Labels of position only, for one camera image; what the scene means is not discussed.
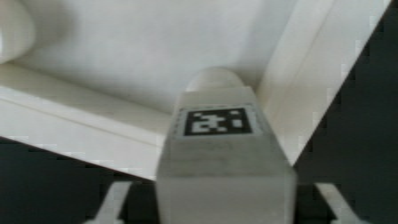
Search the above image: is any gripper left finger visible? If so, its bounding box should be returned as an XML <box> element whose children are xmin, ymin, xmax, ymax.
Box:
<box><xmin>82</xmin><ymin>181</ymin><xmax>134</xmax><ymax>224</ymax></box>

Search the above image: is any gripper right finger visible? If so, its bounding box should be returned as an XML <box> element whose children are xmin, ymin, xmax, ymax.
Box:
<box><xmin>317</xmin><ymin>183</ymin><xmax>372</xmax><ymax>224</ymax></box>

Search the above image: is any white table leg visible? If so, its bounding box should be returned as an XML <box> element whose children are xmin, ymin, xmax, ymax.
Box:
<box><xmin>157</xmin><ymin>68</ymin><xmax>297</xmax><ymax>224</ymax></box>

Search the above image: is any white square table top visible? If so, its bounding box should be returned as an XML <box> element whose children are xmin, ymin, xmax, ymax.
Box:
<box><xmin>0</xmin><ymin>0</ymin><xmax>393</xmax><ymax>178</ymax></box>

